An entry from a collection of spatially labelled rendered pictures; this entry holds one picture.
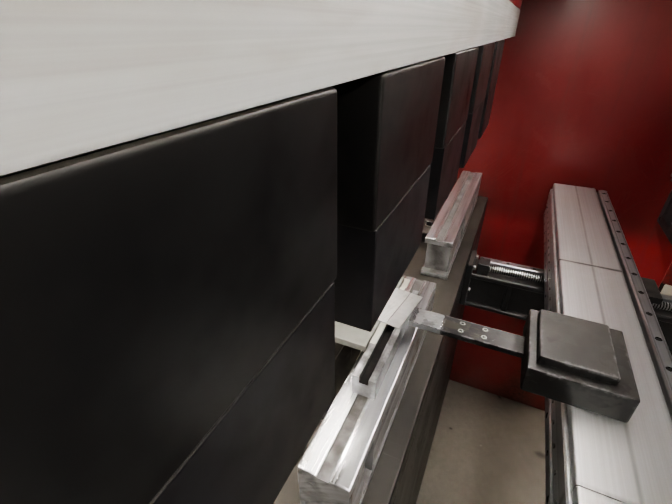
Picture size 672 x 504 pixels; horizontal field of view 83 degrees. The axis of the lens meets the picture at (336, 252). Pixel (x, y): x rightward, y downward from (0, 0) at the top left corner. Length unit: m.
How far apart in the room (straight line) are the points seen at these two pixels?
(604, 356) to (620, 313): 0.19
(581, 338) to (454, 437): 1.19
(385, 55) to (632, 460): 0.46
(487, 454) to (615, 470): 1.20
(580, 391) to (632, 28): 0.98
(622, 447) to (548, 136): 0.96
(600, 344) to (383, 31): 0.46
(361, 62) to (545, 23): 1.13
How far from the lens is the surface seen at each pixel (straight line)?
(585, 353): 0.54
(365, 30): 0.17
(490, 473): 1.65
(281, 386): 0.16
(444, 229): 0.90
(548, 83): 1.30
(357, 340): 0.52
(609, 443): 0.53
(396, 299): 0.59
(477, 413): 1.79
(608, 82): 1.31
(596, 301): 0.74
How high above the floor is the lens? 1.36
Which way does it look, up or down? 30 degrees down
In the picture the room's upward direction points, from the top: straight up
